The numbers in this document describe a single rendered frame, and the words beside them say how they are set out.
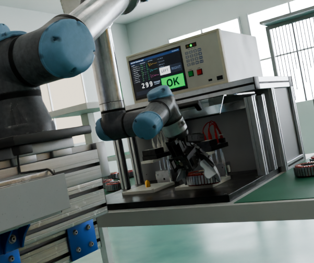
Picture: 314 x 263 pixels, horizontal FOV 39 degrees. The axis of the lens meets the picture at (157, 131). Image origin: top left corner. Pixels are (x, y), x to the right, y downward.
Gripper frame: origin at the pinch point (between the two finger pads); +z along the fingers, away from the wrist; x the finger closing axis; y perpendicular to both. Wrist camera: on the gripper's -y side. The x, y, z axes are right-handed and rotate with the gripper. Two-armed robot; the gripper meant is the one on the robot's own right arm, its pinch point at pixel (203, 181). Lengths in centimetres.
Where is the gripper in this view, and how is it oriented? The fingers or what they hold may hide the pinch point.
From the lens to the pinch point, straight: 148.4
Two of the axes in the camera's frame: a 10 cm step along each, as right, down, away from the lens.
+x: 7.8, -1.4, -6.1
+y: -4.8, 5.0, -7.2
